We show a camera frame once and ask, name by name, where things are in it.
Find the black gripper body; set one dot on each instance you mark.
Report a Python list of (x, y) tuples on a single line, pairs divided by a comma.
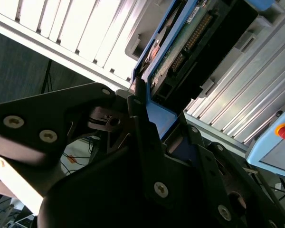
[(97, 202)]

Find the hard disk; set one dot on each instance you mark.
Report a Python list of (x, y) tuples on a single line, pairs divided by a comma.
[(178, 52)]

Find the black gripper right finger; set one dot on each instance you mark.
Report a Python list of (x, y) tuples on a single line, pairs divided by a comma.
[(205, 156)]

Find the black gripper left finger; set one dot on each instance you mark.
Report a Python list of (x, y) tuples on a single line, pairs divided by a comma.
[(38, 114)]

